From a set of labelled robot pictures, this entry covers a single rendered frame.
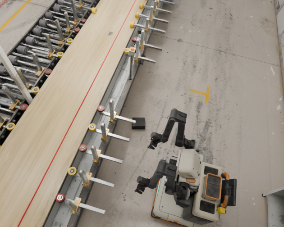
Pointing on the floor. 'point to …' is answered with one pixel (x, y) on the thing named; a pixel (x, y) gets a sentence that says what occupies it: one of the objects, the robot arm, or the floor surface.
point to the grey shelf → (280, 206)
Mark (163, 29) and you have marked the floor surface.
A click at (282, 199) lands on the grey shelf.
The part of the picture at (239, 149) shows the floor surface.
